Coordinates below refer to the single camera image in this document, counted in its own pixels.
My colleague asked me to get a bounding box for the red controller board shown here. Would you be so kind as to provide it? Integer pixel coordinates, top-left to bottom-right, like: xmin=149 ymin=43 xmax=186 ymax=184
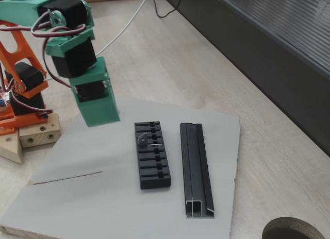
xmin=0 ymin=91 xmax=11 ymax=113

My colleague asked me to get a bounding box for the small metal bracket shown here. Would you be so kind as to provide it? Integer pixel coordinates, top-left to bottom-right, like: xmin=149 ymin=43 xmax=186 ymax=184
xmin=137 ymin=132 xmax=162 ymax=148

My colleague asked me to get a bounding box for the black slotted holder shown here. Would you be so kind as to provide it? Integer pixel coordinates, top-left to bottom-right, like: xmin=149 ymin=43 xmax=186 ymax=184
xmin=134 ymin=121 xmax=172 ymax=191

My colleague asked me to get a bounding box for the black power cable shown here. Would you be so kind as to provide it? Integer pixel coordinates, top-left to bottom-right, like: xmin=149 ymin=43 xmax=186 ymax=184
xmin=150 ymin=0 xmax=182 ymax=19

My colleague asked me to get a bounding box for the orange controller board mount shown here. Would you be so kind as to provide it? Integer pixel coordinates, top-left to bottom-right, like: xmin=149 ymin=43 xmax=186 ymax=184
xmin=0 ymin=110 xmax=16 ymax=136

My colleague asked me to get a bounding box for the red white black servo wire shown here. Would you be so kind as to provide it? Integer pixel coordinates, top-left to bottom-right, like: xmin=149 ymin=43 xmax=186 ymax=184
xmin=9 ymin=91 xmax=54 ymax=120

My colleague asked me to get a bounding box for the light wooden wedge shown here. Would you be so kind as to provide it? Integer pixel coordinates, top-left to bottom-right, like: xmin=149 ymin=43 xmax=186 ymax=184
xmin=0 ymin=128 xmax=23 ymax=165

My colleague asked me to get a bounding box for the grey plywood board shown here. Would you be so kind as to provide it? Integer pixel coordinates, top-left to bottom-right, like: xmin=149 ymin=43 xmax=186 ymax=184
xmin=0 ymin=95 xmax=242 ymax=239

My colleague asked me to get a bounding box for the white USB cable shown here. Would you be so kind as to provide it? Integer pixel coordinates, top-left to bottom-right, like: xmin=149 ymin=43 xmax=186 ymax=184
xmin=45 ymin=0 xmax=152 ymax=81

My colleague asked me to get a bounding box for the wooden block with screw holes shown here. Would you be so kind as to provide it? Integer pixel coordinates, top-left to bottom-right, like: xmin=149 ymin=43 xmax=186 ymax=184
xmin=19 ymin=112 xmax=61 ymax=149

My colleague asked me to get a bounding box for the black aluminium profile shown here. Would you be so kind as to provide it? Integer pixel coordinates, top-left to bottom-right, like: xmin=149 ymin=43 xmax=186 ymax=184
xmin=179 ymin=122 xmax=216 ymax=220

